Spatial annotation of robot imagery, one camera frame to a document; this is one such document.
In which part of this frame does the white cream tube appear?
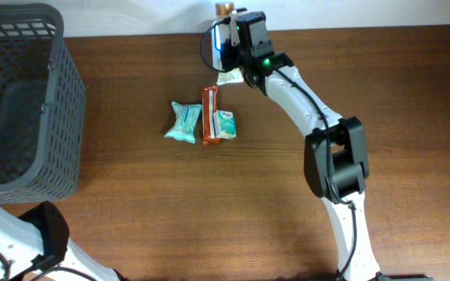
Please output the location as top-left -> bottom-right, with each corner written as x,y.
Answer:
215,2 -> 244,86

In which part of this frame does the orange snack bar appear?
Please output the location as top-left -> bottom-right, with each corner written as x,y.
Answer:
201,85 -> 220,145

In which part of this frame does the small green tissue pack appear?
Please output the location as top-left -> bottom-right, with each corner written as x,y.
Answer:
213,110 -> 237,139

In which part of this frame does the teal wipes packet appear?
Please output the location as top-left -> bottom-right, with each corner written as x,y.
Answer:
164,101 -> 202,144

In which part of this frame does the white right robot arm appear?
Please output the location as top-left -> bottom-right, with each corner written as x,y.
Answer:
213,9 -> 388,280

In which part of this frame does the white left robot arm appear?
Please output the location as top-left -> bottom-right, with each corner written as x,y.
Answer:
0,201 -> 125,280

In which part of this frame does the grey plastic basket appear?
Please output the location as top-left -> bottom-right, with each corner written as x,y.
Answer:
0,4 -> 87,204

